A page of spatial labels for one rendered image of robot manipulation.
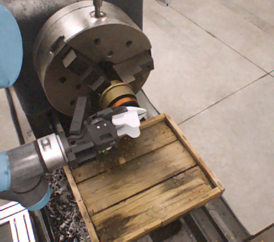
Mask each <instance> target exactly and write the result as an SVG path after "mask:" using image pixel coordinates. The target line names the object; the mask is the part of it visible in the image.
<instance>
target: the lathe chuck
mask: <svg viewBox="0 0 274 242"><path fill-rule="evenodd" d="M93 12H94V6H89V7H83V8H80V9H78V10H75V11H73V12H70V13H68V14H67V15H65V16H63V17H62V18H60V19H59V20H58V21H57V22H55V23H54V24H53V25H52V26H51V27H50V28H49V30H48V31H47V33H45V35H44V36H43V38H42V40H41V42H40V44H39V47H38V49H37V53H36V57H35V67H36V71H37V75H38V77H39V79H40V82H41V84H42V86H43V90H44V92H45V94H46V97H47V99H48V100H49V102H50V104H51V105H52V106H53V107H54V108H56V109H57V110H58V111H60V112H61V113H63V114H66V115H69V116H73V113H74V110H75V105H76V101H77V99H78V96H88V98H90V95H91V91H92V88H91V86H89V85H88V84H87V83H85V82H83V81H82V79H81V78H80V76H79V75H76V74H74V73H73V72H71V71H69V70H68V69H66V68H65V66H64V63H63V62H62V60H61V59H60V58H59V57H58V56H56V54H55V53H53V52H52V51H53V47H54V46H56V45H57V43H58V42H59V41H60V40H61V39H62V37H63V38H64V37H65V39H64V40H63V41H64V42H65V43H66V44H67V45H70V46H71V47H73V48H74V49H75V50H77V51H78V52H80V53H81V54H83V55H84V56H86V57H87V58H89V59H91V60H93V61H94V62H96V63H97V64H98V63H100V62H103V63H102V64H101V65H100V67H101V68H102V69H103V71H104V73H105V75H106V76H107V77H108V79H109V81H114V80H118V79H117V78H116V77H115V74H114V73H113V70H112V69H111V65H110V62H113V63H115V64H118V63H120V62H122V61H124V60H126V59H128V58H131V57H132V56H136V55H139V54H140V53H142V52H145V51H147V50H150V49H151V48H152V45H151V42H150V40H149V39H148V38H147V36H146V35H145V34H144V33H143V32H142V30H140V28H139V27H138V26H137V25H136V24H135V23H134V22H133V21H132V20H131V18H130V17H129V16H128V15H126V14H125V13H124V12H121V11H120V10H117V9H115V8H112V7H108V6H101V7H100V12H101V13H104V15H105V16H104V17H100V18H95V17H93V16H91V14H92V13H93ZM149 74H150V72H147V73H145V74H143V79H144V80H143V81H141V82H139V83H137V84H136V85H137V89H138V90H135V91H134V94H135V95H136V94H137V93H138V92H139V91H140V89H141V88H142V87H143V85H144V84H145V82H146V80H147V79H148V77H149Z"/></svg>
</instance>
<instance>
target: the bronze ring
mask: <svg viewBox="0 0 274 242"><path fill-rule="evenodd" d="M111 84H112V85H111V86H110V87H109V88H107V89H106V90H105V91H103V93H102V95H101V96H100V100H99V104H100V106H101V108H102V109H106V108H111V107H136V108H140V106H139V103H138V100H137V97H136V96H135V94H134V92H133V88H132V87H131V86H130V85H129V84H128V83H121V81H119V80H114V81H111Z"/></svg>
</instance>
